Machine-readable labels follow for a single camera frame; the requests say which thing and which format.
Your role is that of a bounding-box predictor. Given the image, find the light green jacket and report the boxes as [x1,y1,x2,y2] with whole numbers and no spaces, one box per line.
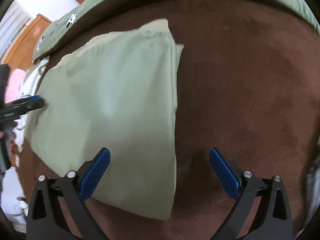
[25,18,183,220]

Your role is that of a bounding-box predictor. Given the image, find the wooden wardrobe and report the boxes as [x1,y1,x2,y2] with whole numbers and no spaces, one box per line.
[1,14,52,73]

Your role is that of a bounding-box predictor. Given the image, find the white patterned bed sheet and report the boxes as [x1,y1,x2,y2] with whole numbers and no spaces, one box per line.
[0,57,51,228]

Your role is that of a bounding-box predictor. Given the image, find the brown bed blanket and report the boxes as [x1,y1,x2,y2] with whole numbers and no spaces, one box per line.
[15,0,320,240]

